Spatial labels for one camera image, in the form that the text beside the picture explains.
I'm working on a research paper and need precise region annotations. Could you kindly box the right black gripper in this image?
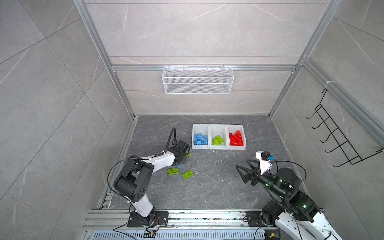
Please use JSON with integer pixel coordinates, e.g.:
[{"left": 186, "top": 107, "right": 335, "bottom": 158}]
[{"left": 236, "top": 158, "right": 288, "bottom": 201}]

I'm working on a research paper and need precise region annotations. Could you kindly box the blue lego brick low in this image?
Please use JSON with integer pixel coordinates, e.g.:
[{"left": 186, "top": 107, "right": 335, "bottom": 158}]
[{"left": 202, "top": 136, "right": 208, "bottom": 145}]

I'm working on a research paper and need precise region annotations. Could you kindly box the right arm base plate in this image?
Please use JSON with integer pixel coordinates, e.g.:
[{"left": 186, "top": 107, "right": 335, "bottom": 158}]
[{"left": 243, "top": 210, "right": 267, "bottom": 227}]

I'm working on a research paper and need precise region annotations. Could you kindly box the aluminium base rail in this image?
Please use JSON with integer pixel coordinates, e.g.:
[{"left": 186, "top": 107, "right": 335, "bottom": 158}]
[{"left": 78, "top": 209, "right": 294, "bottom": 240}]

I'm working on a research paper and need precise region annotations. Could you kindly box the red arch lego piece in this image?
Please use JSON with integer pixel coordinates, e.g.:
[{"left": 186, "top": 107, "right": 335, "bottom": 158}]
[{"left": 233, "top": 131, "right": 244, "bottom": 147}]

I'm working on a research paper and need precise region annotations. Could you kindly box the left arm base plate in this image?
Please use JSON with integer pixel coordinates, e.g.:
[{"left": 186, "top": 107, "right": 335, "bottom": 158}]
[{"left": 127, "top": 211, "right": 169, "bottom": 228}]

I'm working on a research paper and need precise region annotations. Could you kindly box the black wire hook rack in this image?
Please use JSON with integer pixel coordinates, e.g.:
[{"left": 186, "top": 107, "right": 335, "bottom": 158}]
[{"left": 306, "top": 89, "right": 384, "bottom": 168}]

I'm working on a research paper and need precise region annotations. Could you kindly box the white three-compartment bin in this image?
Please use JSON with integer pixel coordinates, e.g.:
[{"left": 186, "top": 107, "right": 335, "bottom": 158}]
[{"left": 192, "top": 124, "right": 247, "bottom": 151}]

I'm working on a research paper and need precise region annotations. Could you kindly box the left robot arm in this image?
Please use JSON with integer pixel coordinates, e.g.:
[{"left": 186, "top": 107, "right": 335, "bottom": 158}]
[{"left": 107, "top": 127, "right": 190, "bottom": 226}]

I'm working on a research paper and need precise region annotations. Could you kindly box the white wire mesh basket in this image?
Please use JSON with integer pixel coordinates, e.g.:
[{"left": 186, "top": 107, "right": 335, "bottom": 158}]
[{"left": 162, "top": 67, "right": 235, "bottom": 95}]

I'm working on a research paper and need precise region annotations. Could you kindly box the red lego brick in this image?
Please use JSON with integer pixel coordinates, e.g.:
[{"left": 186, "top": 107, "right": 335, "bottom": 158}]
[{"left": 229, "top": 133, "right": 234, "bottom": 146}]

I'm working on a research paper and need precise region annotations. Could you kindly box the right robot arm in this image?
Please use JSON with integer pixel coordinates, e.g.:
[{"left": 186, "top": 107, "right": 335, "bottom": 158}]
[{"left": 236, "top": 160, "right": 342, "bottom": 240}]

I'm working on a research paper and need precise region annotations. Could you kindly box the green lego brick bottom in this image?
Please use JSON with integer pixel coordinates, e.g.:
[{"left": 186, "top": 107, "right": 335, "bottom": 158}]
[{"left": 182, "top": 170, "right": 194, "bottom": 180}]

